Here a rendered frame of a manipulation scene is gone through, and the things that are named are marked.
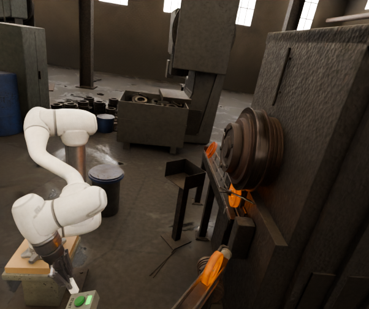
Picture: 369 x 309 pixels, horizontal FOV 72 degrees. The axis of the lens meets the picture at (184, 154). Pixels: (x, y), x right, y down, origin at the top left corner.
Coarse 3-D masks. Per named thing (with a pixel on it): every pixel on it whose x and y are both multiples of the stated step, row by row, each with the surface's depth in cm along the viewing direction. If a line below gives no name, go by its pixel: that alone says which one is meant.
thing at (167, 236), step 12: (168, 168) 210; (180, 168) 219; (192, 168) 213; (180, 180) 207; (192, 180) 195; (204, 180) 204; (180, 192) 209; (180, 204) 212; (180, 216) 217; (180, 228) 224; (168, 240) 226; (180, 240) 228
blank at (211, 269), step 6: (216, 252) 116; (210, 258) 112; (216, 258) 112; (222, 258) 119; (210, 264) 110; (216, 264) 113; (204, 270) 110; (210, 270) 109; (216, 270) 119; (204, 276) 110; (210, 276) 110; (204, 282) 111; (210, 282) 115
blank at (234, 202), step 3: (231, 183) 161; (231, 186) 160; (234, 189) 154; (234, 192) 153; (237, 192) 150; (240, 192) 150; (234, 195) 152; (240, 195) 150; (231, 198) 159; (234, 198) 152; (237, 198) 150; (240, 198) 150; (231, 201) 157; (234, 201) 151; (237, 201) 150; (231, 204) 156; (234, 204) 152; (237, 204) 152
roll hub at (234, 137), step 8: (232, 128) 136; (240, 128) 136; (224, 136) 152; (232, 136) 135; (240, 136) 132; (224, 144) 146; (240, 144) 131; (224, 152) 144; (232, 152) 131; (240, 152) 131; (224, 160) 149; (232, 160) 132; (224, 168) 143; (232, 168) 136
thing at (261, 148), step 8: (248, 112) 140; (256, 112) 134; (256, 120) 127; (264, 120) 129; (256, 128) 125; (264, 128) 126; (256, 136) 123; (264, 136) 124; (256, 144) 122; (264, 144) 123; (256, 152) 122; (264, 152) 123; (256, 160) 124; (264, 160) 124; (256, 168) 125; (264, 168) 125; (248, 176) 128; (256, 176) 128; (232, 184) 153; (240, 184) 139; (248, 184) 132; (256, 184) 132
